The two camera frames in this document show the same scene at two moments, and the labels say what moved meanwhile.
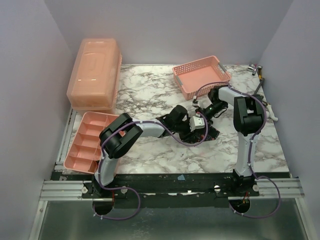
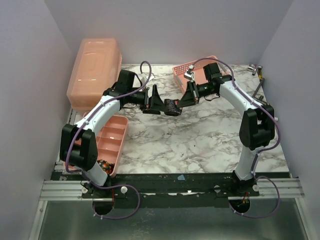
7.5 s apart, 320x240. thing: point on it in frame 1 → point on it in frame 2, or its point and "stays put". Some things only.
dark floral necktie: x=198 y=135 → x=171 y=107
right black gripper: x=200 y=110 → x=195 y=91
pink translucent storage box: x=94 y=80 stays put
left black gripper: x=186 y=122 → x=155 y=103
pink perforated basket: x=190 y=75 stays put
